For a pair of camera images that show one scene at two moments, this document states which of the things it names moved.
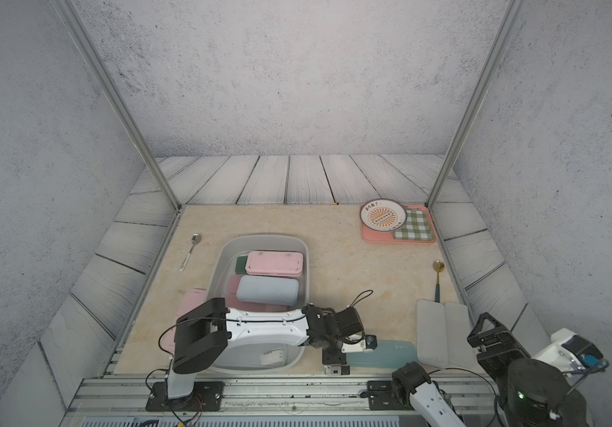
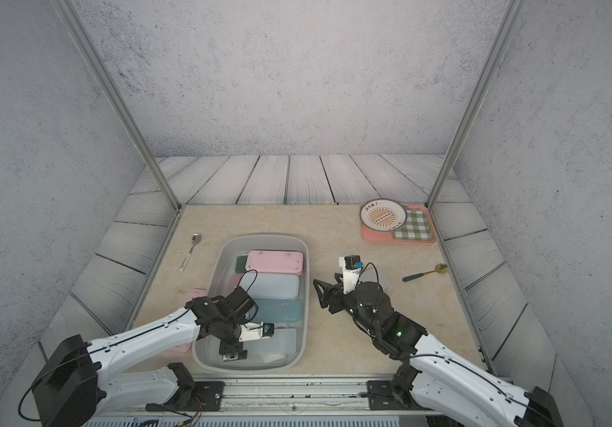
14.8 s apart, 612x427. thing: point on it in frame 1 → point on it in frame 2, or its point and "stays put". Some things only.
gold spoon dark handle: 438,266 → 439,269
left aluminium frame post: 71,19 stays put
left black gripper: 334,363 → 235,351
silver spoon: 195,240 stays put
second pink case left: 190,300 stays put
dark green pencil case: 240,264 stays put
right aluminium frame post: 511,13 stays put
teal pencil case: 389,354 → 277,310
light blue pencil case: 268,290 stays put
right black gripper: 511,349 → 336,292
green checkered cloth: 416,227 stays put
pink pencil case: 278,263 stays put
